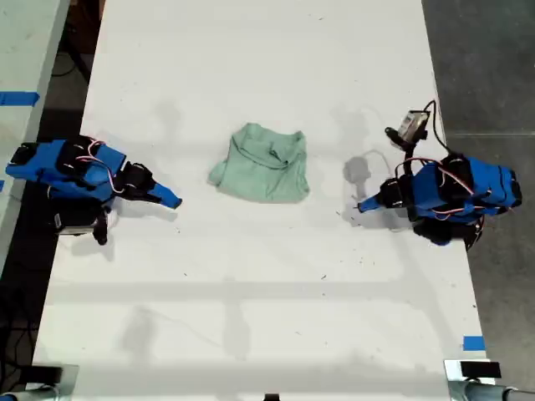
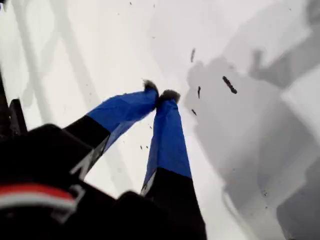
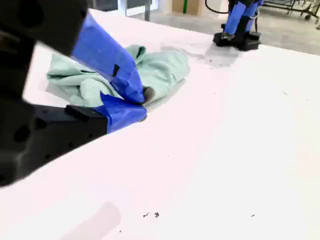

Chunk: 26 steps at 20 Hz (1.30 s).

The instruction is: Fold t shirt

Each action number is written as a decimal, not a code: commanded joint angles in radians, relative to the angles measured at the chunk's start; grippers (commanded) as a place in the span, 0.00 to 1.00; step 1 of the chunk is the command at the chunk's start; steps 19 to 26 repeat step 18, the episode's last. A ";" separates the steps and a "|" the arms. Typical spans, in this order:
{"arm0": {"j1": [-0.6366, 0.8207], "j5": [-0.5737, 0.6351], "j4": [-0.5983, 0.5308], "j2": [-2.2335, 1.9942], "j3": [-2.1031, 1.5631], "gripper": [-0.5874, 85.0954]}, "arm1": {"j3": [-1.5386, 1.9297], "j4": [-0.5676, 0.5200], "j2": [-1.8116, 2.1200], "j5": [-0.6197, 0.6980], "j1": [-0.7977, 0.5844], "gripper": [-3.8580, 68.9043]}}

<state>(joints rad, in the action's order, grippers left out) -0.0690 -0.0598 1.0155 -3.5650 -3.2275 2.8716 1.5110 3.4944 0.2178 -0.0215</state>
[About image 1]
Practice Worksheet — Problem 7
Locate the pale green t-shirt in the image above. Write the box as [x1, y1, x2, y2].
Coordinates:
[207, 122, 311, 206]

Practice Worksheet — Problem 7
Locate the long blue tape strip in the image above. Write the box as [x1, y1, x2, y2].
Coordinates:
[0, 90, 41, 107]

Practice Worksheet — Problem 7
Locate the short blue tape strip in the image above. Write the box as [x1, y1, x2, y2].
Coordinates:
[462, 335, 487, 353]

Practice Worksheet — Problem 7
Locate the white side table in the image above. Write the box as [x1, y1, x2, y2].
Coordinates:
[0, 0, 73, 272]

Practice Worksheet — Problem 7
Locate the white corner plate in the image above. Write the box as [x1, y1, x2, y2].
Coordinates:
[443, 358, 503, 386]

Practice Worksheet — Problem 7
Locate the small black box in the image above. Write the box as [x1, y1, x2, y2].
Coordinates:
[459, 361, 502, 379]

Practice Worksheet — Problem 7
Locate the grey metal tube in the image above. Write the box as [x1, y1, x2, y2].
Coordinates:
[0, 385, 64, 401]
[448, 378, 535, 401]

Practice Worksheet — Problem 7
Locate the red white arm wire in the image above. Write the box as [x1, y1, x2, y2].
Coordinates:
[395, 156, 492, 221]
[76, 139, 127, 195]

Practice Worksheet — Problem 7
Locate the black camera stalk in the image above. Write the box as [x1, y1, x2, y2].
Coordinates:
[92, 206, 112, 246]
[385, 126, 420, 160]

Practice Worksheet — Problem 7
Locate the pale gripper camera box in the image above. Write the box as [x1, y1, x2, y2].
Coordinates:
[396, 109, 431, 141]

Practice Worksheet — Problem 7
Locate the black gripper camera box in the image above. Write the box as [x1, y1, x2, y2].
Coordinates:
[56, 211, 99, 238]

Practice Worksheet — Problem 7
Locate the black camera cable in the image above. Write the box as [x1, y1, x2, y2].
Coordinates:
[422, 99, 451, 155]

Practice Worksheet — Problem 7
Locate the black floor cable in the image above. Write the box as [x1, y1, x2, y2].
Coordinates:
[0, 287, 43, 379]

